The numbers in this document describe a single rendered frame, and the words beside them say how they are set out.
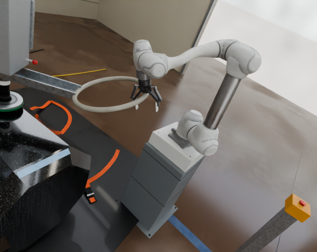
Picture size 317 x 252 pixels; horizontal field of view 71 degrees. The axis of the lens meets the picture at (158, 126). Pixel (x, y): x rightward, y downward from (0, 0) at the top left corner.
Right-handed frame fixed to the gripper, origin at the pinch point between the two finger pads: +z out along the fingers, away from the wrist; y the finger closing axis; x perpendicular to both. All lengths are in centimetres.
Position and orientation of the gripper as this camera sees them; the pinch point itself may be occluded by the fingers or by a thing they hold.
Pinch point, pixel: (146, 108)
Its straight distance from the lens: 142.6
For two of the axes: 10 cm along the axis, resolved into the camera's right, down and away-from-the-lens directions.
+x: -2.8, 5.4, -7.9
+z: 0.4, 8.3, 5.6
